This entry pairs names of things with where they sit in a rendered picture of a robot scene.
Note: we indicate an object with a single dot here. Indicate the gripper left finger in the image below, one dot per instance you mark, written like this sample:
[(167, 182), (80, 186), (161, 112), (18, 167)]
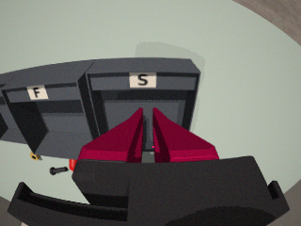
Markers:
[(124, 142)]

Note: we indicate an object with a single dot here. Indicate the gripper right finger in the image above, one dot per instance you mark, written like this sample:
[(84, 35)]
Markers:
[(177, 143)]

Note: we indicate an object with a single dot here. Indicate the yellow hex nut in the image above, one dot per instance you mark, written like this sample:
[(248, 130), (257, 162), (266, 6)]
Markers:
[(35, 157)]

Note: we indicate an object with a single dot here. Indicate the grey three-compartment bin rack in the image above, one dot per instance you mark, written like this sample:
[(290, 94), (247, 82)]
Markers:
[(60, 128)]

